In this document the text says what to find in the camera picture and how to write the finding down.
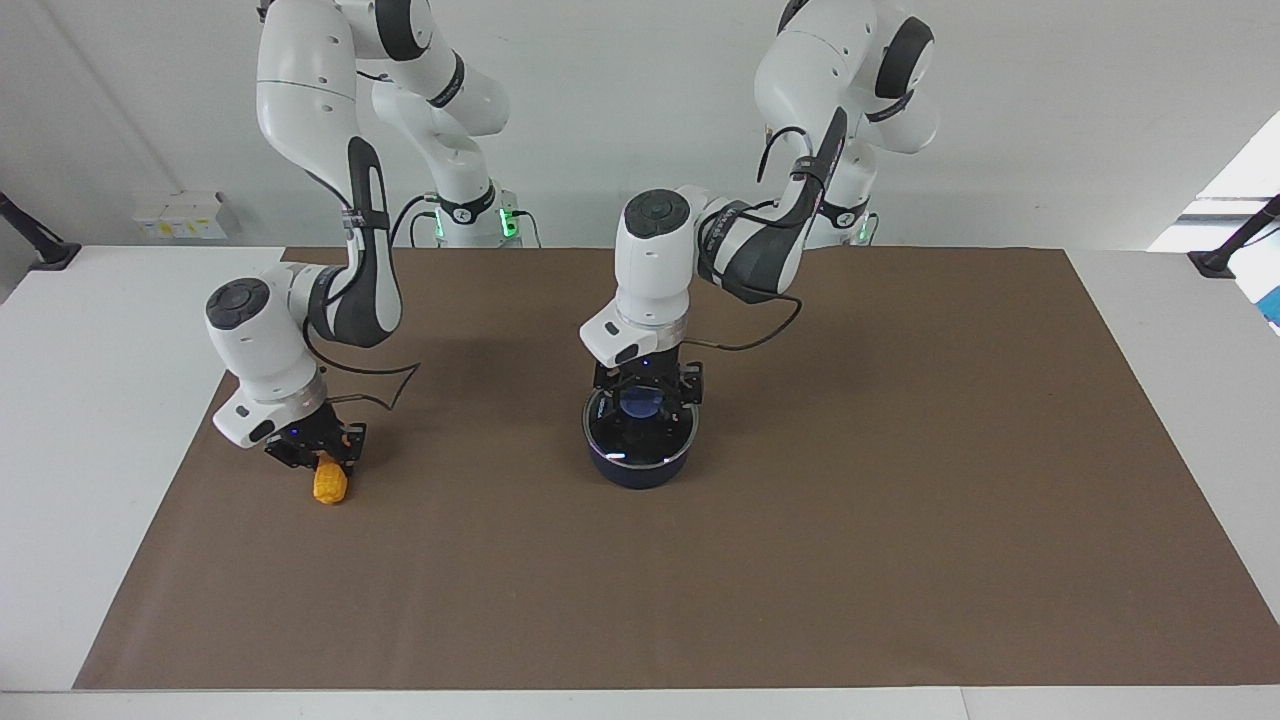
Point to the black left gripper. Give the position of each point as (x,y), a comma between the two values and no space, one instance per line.
(648,372)

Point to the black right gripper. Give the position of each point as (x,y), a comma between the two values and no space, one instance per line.
(305,432)

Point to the yellow corn cob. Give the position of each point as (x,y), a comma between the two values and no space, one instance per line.
(330,486)

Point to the glass lid with blue knob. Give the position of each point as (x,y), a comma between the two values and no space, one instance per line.
(650,447)

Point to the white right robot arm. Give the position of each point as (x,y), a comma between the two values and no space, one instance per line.
(300,100)

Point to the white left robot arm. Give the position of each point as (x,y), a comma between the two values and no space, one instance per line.
(655,270)

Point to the brown table mat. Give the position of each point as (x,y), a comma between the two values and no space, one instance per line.
(800,500)

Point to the white and blue box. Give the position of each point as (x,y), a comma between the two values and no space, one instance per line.
(1272,305)

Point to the white wall socket box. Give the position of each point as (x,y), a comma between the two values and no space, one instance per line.
(185,215)

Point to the black camera stand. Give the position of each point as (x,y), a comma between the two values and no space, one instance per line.
(50,256)
(1215,262)

